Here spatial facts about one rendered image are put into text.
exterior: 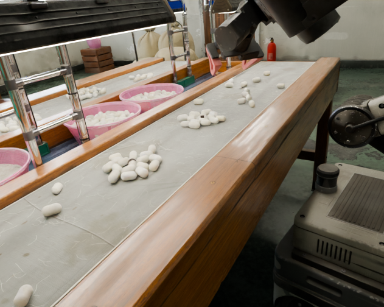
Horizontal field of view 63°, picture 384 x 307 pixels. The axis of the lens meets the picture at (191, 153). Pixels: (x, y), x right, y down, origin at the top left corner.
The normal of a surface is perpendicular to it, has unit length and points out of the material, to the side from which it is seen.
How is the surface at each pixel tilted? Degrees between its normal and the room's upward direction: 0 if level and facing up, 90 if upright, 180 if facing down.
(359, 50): 88
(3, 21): 58
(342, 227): 0
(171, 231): 0
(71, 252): 0
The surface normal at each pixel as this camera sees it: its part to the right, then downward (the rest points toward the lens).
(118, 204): -0.09, -0.90
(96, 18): 0.68, -0.35
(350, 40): -0.49, 0.42
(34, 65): 0.87, 0.14
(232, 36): -0.58, 0.68
